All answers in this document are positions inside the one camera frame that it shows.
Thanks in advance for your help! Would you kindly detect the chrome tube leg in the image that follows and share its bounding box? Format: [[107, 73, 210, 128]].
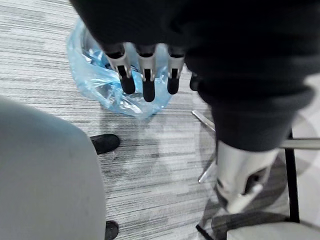
[[197, 161, 218, 184], [191, 109, 217, 132]]

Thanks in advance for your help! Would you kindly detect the silver robot leg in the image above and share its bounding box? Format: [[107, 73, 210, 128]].
[[0, 94, 107, 240]]

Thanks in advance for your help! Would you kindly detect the blue plastic bin bag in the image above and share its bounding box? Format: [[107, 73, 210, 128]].
[[66, 19, 174, 121]]

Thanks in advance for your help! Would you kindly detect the grey chair seat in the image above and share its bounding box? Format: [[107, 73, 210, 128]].
[[224, 219, 320, 240]]

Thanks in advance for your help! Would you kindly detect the dark robot foot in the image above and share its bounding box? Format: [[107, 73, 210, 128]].
[[89, 133, 121, 155], [104, 220, 120, 240]]

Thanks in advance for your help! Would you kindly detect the black metal frame post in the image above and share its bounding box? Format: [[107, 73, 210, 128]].
[[284, 128, 301, 224]]

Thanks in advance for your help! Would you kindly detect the chrome horizontal bar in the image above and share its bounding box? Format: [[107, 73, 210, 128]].
[[281, 138, 320, 150]]

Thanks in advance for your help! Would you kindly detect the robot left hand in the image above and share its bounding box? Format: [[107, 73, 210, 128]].
[[69, 0, 320, 215]]

